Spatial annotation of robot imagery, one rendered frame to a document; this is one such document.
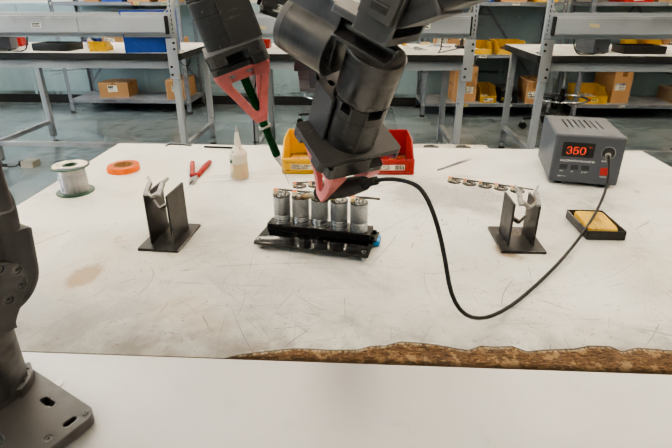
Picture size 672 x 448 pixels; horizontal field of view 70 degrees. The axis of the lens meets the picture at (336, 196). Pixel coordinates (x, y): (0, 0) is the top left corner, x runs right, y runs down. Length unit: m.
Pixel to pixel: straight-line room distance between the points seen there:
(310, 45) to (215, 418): 0.34
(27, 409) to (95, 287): 0.19
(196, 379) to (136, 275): 0.21
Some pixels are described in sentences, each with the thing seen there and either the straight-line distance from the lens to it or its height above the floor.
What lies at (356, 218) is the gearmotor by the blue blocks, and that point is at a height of 0.79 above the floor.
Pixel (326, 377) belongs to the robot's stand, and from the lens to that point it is 0.47.
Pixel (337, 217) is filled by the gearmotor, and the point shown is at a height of 0.79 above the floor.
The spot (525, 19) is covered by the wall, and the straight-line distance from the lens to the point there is 5.25.
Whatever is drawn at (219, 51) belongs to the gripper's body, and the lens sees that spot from 0.57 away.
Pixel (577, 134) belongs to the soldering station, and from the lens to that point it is 0.95.
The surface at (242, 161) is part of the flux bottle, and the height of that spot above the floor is 0.79.
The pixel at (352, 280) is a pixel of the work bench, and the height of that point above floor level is 0.75.
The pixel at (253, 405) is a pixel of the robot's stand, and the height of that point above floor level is 0.75.
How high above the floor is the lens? 1.07
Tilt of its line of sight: 23 degrees down
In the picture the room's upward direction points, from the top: straight up
